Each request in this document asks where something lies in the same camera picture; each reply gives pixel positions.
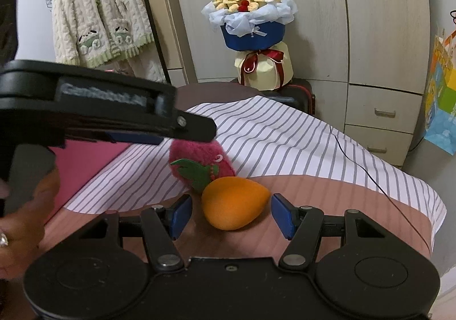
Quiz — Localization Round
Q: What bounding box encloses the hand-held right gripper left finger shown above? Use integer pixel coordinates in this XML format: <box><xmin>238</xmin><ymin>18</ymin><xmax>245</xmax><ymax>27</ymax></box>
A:
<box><xmin>78</xmin><ymin>194</ymin><xmax>194</xmax><ymax>270</ymax></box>

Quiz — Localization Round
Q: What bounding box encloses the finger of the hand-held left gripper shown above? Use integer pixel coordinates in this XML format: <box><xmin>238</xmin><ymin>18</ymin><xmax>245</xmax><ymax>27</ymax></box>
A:
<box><xmin>65</xmin><ymin>130</ymin><xmax>165</xmax><ymax>146</ymax></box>
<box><xmin>150</xmin><ymin>111</ymin><xmax>217</xmax><ymax>143</ymax></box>

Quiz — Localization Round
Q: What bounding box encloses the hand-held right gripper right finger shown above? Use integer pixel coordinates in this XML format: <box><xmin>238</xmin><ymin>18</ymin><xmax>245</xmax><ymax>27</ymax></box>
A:
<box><xmin>271</xmin><ymin>193</ymin><xmax>390</xmax><ymax>270</ymax></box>

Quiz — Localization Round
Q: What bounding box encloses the red strawberry plush toy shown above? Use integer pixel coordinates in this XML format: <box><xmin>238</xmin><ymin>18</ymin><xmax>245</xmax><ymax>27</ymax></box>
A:
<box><xmin>169</xmin><ymin>139</ymin><xmax>238</xmax><ymax>194</ymax></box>

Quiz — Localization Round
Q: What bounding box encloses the orange mango plush toy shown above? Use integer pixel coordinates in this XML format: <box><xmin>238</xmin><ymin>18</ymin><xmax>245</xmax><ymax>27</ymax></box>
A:
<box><xmin>201</xmin><ymin>177</ymin><xmax>272</xmax><ymax>232</ymax></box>

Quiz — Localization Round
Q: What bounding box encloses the pink cardboard box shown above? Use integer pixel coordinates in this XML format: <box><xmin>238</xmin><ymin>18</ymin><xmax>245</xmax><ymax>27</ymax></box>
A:
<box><xmin>46</xmin><ymin>138</ymin><xmax>133</xmax><ymax>222</ymax></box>

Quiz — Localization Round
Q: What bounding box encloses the person's left hand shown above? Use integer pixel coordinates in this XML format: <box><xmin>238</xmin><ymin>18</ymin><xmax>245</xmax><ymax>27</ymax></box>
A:
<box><xmin>0</xmin><ymin>169</ymin><xmax>62</xmax><ymax>282</ymax></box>

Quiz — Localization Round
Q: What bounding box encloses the dusty pink bed cover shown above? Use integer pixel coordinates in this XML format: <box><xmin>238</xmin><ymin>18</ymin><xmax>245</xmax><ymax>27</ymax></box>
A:
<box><xmin>46</xmin><ymin>82</ymin><xmax>434</xmax><ymax>271</ymax></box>

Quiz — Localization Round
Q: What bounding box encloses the white striped bedsheet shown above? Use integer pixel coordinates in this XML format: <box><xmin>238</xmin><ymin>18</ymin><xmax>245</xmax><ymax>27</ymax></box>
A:
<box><xmin>64</xmin><ymin>95</ymin><xmax>447</xmax><ymax>254</ymax></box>

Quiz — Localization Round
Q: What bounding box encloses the cream fleece cardigan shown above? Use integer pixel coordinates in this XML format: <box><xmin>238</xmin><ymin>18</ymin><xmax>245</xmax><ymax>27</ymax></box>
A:
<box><xmin>50</xmin><ymin>0</ymin><xmax>156</xmax><ymax>70</ymax></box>

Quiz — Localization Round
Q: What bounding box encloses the black suitcase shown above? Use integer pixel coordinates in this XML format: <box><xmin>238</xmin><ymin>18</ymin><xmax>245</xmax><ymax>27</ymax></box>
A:
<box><xmin>229</xmin><ymin>78</ymin><xmax>318</xmax><ymax>116</ymax></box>

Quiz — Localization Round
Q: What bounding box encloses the flower bouquet with blue wrap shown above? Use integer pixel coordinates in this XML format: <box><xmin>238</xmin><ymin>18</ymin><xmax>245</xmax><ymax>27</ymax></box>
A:
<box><xmin>201</xmin><ymin>0</ymin><xmax>298</xmax><ymax>93</ymax></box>

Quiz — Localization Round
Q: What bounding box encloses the cream wardrobe drawer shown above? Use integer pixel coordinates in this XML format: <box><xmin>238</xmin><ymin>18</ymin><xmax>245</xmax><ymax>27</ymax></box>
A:
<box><xmin>347</xmin><ymin>84</ymin><xmax>427</xmax><ymax>134</ymax></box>
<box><xmin>344</xmin><ymin>125</ymin><xmax>414</xmax><ymax>167</ymax></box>

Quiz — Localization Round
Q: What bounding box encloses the colourful gift bag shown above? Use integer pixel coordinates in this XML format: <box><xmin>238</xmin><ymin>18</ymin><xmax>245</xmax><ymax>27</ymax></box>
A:
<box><xmin>423</xmin><ymin>29</ymin><xmax>456</xmax><ymax>157</ymax></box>

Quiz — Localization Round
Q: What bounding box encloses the cream wardrobe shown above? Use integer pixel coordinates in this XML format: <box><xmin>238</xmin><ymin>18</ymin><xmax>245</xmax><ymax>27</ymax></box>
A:
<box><xmin>135</xmin><ymin>0</ymin><xmax>432</xmax><ymax>168</ymax></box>

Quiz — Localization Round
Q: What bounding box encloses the thin black cable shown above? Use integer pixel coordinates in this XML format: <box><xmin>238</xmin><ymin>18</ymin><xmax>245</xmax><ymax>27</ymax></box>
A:
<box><xmin>328</xmin><ymin>125</ymin><xmax>432</xmax><ymax>247</ymax></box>

